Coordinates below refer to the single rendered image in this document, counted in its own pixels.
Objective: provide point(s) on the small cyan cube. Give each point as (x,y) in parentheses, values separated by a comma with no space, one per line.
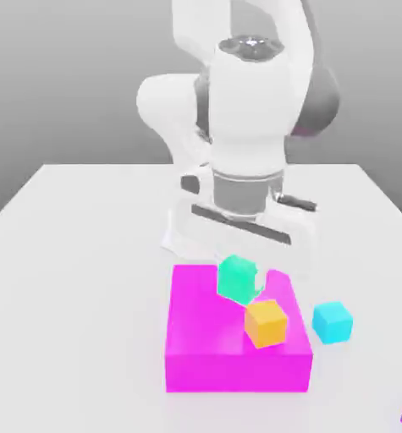
(333,322)

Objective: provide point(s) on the small orange cube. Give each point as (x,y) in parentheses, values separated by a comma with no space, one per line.
(266,323)

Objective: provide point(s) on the large magenta box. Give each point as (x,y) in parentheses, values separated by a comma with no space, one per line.
(221,351)

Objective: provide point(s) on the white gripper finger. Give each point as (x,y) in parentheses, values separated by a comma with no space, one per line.
(260,280)

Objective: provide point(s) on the small green cube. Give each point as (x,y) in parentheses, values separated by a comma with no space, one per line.
(237,279)

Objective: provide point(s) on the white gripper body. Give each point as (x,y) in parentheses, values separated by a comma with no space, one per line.
(200,233)

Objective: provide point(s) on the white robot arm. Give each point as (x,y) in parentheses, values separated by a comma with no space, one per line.
(248,111)

